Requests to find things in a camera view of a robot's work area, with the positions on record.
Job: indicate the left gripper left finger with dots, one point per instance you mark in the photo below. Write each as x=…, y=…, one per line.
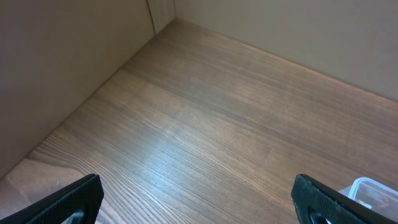
x=78, y=203

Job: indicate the clear plastic container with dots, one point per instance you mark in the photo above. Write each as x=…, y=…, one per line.
x=374, y=196

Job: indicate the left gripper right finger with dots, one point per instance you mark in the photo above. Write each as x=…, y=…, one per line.
x=316, y=203

